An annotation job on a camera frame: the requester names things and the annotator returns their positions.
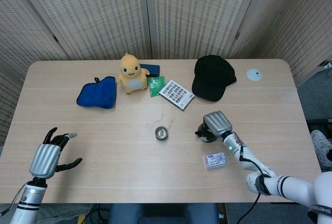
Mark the yellow plush dinosaur toy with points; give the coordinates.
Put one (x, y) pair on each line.
(132, 76)

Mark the green foil packet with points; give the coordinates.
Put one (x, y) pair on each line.
(155, 85)

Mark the flat box with coloured print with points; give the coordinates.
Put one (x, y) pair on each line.
(176, 94)

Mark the white woven folding screen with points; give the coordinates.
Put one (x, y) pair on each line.
(103, 14)

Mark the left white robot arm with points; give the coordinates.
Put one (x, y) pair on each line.
(27, 203)

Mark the white sneaker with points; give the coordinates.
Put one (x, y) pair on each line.
(320, 146)

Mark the dark ceramic cup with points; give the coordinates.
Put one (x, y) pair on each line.
(161, 133)

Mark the dark blue robot body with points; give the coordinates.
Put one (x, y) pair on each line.
(124, 215)

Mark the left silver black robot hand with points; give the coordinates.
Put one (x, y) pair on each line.
(44, 159)

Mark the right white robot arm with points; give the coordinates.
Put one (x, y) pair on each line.
(285, 182)

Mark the blue folded cloth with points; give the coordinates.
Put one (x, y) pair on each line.
(97, 94)

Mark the clear plastic box purple label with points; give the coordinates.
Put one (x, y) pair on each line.
(214, 160)

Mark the white round table grommet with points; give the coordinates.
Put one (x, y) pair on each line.
(254, 74)

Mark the black baseball cap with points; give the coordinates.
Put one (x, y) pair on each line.
(212, 76)

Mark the dark blue small box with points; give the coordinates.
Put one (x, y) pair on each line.
(153, 69)

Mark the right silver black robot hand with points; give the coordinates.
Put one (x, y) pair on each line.
(218, 123)

